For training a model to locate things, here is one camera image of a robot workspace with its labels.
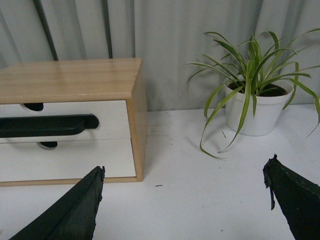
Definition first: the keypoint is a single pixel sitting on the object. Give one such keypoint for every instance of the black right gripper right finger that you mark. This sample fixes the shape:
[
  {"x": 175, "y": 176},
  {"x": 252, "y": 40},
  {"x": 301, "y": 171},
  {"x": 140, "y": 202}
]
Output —
[{"x": 298, "y": 198}]

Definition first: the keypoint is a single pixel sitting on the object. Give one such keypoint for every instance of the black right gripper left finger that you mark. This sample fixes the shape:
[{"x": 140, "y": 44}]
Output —
[{"x": 73, "y": 216}]

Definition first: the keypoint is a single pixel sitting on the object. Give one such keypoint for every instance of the black drawer handle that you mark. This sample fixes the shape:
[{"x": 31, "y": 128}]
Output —
[{"x": 47, "y": 126}]

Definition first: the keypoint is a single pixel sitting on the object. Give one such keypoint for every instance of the white drawer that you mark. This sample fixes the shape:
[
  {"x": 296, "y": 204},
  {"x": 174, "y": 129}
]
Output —
[
  {"x": 69, "y": 160},
  {"x": 112, "y": 116}
]

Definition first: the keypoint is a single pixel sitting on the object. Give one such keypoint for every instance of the wooden drawer cabinet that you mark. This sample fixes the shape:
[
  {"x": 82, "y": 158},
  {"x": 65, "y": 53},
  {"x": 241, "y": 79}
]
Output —
[{"x": 33, "y": 84}]

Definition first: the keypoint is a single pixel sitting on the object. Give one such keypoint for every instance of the white plant pot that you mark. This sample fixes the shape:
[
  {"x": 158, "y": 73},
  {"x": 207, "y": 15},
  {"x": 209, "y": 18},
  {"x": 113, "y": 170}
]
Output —
[{"x": 268, "y": 110}]

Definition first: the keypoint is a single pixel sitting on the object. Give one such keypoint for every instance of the green spider plant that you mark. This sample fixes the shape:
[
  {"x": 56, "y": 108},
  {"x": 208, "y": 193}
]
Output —
[{"x": 254, "y": 75}]

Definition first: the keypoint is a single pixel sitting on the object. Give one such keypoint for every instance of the grey curtain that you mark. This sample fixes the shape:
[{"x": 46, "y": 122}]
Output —
[{"x": 166, "y": 34}]

